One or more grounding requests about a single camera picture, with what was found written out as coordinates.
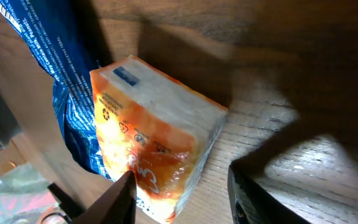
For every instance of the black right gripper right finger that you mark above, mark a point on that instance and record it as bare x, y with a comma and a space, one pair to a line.
251, 204

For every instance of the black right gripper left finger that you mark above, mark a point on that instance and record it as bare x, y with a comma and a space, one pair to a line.
116, 205

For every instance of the blue snack wrapper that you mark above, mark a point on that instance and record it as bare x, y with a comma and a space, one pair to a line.
65, 39

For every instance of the orange tissue pack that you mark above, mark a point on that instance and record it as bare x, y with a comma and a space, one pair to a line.
157, 127

